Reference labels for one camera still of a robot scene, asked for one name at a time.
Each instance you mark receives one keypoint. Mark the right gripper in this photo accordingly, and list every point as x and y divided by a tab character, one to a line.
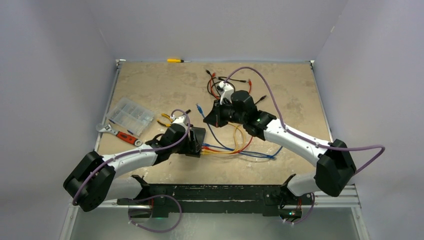
215	117

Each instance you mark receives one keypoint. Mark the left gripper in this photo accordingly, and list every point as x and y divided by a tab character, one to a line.
186	149

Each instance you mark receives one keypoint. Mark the black network switch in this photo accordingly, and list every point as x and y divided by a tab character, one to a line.
195	142

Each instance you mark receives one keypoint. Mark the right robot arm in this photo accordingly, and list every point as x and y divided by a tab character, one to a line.
334	166

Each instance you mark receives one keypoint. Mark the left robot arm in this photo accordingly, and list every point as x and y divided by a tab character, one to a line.
92	181

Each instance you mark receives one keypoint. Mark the clear plastic parts box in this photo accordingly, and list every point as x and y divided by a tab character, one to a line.
130	116

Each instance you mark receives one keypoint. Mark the yellow screwdriver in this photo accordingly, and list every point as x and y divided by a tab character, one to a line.
175	60

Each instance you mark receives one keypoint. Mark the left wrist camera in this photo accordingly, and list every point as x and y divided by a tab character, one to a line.
182	120

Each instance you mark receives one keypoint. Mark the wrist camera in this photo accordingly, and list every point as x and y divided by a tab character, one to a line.
225	90
182	120

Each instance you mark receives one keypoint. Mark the yellow handled pliers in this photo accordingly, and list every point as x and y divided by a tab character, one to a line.
168	121

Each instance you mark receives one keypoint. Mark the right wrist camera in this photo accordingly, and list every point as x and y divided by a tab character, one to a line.
225	90

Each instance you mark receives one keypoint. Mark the red handled adjustable wrench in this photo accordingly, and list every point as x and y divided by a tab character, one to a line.
107	128

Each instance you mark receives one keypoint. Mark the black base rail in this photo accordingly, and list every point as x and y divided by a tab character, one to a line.
267	200

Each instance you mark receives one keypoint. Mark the aluminium table frame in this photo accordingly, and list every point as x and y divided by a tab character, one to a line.
98	178

